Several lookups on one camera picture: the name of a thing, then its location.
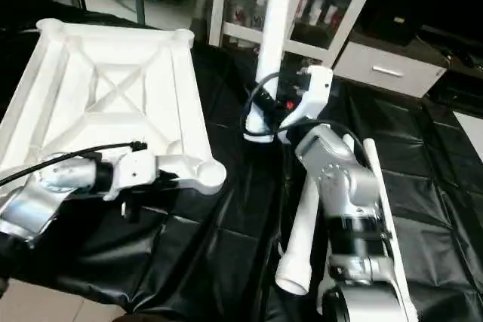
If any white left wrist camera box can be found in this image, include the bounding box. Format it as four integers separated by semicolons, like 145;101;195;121
101;149;164;202

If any white plastic table top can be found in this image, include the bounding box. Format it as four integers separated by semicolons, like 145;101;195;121
0;17;227;196

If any large black box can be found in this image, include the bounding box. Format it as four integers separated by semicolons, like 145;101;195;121
361;0;483;45

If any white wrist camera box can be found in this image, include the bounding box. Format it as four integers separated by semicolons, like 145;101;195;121
281;66;334;143
101;149;164;202

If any white drawer unit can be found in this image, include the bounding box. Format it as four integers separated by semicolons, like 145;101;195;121
332;32;451;99

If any white glass-door cabinet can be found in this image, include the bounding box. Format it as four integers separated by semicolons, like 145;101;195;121
207;0;379;67

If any black work mat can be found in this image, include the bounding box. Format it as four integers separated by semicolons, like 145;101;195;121
0;2;483;322

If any white flat board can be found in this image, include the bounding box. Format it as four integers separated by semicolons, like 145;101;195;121
453;109;483;142

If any dark low sideboard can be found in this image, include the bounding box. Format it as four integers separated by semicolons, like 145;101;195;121
423;24;483;113

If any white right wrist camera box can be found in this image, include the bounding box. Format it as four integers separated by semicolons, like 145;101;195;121
281;66;334;143

